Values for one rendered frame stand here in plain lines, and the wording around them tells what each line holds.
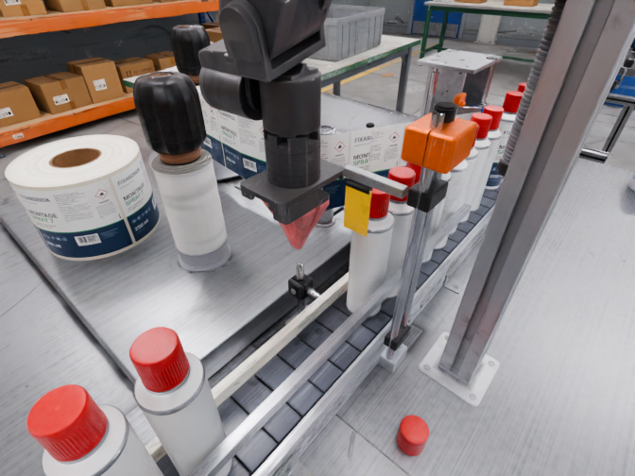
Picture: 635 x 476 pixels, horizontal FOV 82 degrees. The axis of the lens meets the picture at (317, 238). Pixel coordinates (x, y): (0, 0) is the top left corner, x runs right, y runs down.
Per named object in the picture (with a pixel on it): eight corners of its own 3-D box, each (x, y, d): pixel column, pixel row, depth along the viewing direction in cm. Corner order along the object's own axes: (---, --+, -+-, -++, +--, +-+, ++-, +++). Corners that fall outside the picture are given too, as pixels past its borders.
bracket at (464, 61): (448, 52, 76) (449, 47, 75) (502, 60, 70) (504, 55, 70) (416, 64, 68) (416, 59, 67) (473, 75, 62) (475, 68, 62)
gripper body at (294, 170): (239, 198, 39) (230, 131, 35) (303, 165, 45) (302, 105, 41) (283, 221, 36) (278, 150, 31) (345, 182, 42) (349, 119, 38)
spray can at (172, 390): (213, 429, 41) (166, 304, 28) (243, 462, 38) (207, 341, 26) (171, 467, 38) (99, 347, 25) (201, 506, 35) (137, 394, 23)
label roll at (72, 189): (124, 189, 82) (101, 127, 73) (180, 219, 73) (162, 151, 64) (26, 233, 70) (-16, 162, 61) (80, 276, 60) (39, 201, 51)
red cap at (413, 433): (392, 428, 46) (396, 415, 44) (419, 425, 46) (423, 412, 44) (401, 457, 43) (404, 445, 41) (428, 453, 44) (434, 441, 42)
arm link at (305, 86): (293, 72, 29) (334, 59, 33) (233, 59, 33) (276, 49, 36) (296, 152, 34) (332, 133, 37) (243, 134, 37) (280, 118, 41)
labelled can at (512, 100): (479, 178, 87) (506, 87, 74) (501, 184, 84) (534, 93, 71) (470, 186, 84) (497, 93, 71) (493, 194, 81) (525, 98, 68)
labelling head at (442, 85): (424, 162, 92) (447, 50, 76) (475, 179, 85) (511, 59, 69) (395, 184, 84) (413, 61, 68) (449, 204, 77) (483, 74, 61)
